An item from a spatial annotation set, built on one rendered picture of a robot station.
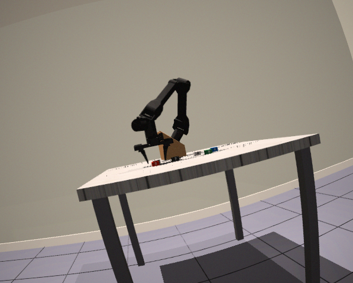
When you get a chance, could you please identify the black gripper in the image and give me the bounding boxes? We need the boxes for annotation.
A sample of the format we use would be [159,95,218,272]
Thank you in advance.
[134,129,173,163]

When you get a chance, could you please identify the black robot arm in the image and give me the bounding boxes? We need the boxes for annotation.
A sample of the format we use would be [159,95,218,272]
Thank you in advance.
[131,78,190,146]

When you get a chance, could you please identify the red block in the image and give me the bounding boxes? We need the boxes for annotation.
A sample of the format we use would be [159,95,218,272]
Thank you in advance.
[151,161,160,167]

